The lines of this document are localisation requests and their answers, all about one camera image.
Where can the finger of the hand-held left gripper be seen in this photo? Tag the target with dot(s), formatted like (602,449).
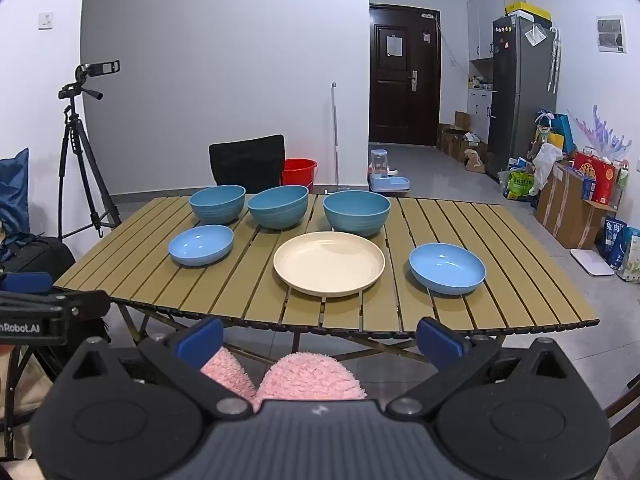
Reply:
(25,283)
(87,305)

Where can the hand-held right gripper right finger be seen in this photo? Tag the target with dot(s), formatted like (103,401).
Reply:
(440,345)

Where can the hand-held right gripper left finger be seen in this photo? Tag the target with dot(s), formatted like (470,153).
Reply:
(200,342)

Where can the shallow light blue plate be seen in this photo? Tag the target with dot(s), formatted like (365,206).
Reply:
(446,267)
(200,247)

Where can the deep blue ribbed bowl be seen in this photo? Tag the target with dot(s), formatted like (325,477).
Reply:
(278,210)
(356,217)
(217,207)

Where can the cream round plate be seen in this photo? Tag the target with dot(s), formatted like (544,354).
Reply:
(329,265)

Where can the pink fuzzy slipper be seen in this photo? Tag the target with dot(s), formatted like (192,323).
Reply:
(227,370)
(310,375)

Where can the tan slatted folding table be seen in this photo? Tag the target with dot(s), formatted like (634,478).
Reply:
(250,285)

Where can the dark blue cushion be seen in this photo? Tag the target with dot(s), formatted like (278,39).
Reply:
(14,190)

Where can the blue pet water feeder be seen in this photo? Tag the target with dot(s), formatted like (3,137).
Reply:
(387,182)

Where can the white floor scale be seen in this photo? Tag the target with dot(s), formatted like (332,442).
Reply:
(592,262)

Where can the green printed bag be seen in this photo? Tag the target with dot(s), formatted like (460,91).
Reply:
(520,186)

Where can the large taped cardboard box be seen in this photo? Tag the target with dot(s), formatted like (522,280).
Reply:
(560,210)

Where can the black fabric chair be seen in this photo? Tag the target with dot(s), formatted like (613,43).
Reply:
(247,162)

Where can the brown wooden chair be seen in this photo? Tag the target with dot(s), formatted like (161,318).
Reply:
(625,410)

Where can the red plastic bucket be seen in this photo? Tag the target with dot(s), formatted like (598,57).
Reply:
(299,172)

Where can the blue pet food bag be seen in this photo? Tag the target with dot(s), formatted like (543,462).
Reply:
(615,245)

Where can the open cardboard boxes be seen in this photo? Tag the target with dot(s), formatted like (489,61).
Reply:
(452,142)

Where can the white and green bag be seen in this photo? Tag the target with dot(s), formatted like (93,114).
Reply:
(632,260)

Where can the white plastic bag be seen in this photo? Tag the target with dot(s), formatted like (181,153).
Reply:
(547,157)

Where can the red gift box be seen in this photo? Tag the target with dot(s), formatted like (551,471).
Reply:
(597,177)

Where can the white floor cabinet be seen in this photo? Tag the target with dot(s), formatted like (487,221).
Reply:
(479,110)

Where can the white mop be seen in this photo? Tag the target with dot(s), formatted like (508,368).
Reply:
(335,130)

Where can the dark brown door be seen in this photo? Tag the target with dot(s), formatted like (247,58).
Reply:
(400,105)

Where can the blue gift bag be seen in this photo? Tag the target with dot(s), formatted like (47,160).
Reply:
(562,127)

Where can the grey refrigerator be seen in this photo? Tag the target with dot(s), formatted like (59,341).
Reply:
(515,85)

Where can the white paper sheet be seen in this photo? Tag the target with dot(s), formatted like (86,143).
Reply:
(395,46)

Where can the yellow flat box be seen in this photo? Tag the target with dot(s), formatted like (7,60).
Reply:
(530,10)

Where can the white electrical panel box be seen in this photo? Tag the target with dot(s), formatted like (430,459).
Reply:
(611,32)

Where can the black camera tripod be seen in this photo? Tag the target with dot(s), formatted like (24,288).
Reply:
(71,125)

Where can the white wall cabinet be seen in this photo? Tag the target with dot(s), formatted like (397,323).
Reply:
(482,30)

